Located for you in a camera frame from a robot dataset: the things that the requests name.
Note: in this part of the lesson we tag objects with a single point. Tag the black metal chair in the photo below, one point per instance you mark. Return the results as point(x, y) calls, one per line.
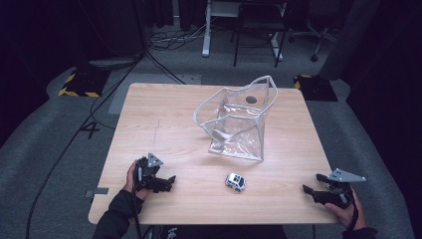
point(260, 25)

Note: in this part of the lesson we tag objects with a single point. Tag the transparent plastic bag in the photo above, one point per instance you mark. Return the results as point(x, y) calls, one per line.
point(239, 132)

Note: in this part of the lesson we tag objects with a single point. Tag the black yellow striped base plate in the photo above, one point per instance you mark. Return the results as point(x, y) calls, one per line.
point(84, 84)
point(316, 88)

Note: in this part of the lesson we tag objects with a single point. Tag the office chair wheeled base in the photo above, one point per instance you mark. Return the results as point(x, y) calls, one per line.
point(318, 40)

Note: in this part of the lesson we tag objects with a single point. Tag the grey flat stand base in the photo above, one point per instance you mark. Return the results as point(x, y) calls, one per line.
point(112, 63)

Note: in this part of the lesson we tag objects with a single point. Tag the white desk leg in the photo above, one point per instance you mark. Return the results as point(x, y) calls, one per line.
point(277, 49)
point(207, 36)

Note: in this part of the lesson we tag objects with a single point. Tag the small white toy car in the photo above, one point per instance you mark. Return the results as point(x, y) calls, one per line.
point(235, 182)

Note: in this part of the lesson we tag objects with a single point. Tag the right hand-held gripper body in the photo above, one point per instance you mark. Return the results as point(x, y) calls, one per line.
point(335, 195)

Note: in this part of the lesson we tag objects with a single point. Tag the person's left hand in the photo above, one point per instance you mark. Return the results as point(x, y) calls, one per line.
point(128, 181)

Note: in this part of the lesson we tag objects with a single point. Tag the grey tape strip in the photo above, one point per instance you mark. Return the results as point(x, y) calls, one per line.
point(99, 191)

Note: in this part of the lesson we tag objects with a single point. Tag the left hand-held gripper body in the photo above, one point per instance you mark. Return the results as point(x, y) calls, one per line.
point(149, 181)

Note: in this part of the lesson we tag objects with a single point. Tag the person's right hand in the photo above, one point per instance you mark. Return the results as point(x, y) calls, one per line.
point(353, 217)

